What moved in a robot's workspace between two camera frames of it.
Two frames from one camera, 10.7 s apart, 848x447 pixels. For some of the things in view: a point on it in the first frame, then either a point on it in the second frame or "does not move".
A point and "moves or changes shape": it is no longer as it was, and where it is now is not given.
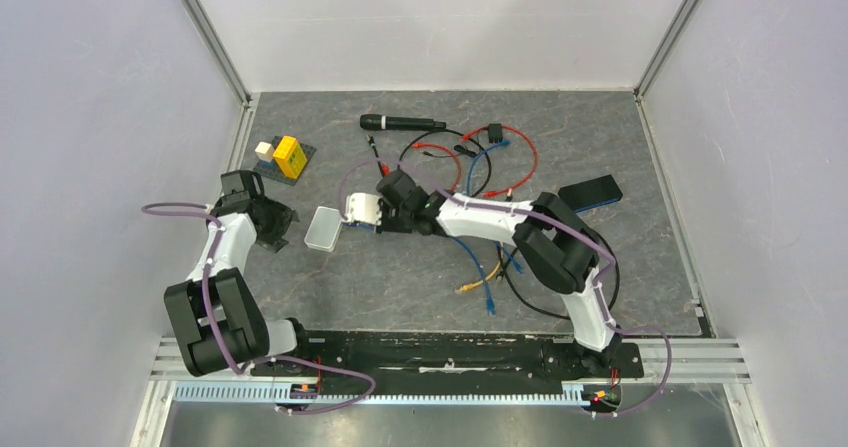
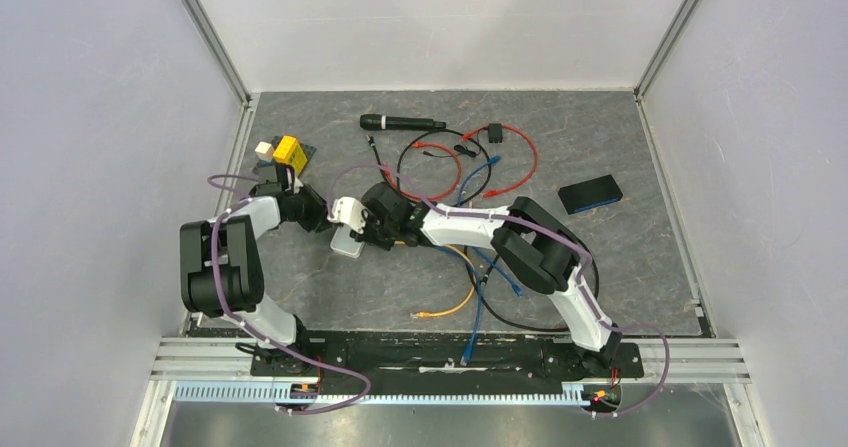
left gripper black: [283, 217] → [318, 221]
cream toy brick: [265, 151] does not move
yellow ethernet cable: [462, 287] → [421, 314]
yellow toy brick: [290, 156] does not move
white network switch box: [324, 229] moves or changes shape
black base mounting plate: [366, 358] does not move
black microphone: [375, 122] does not move
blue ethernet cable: [491, 305] moves or changes shape
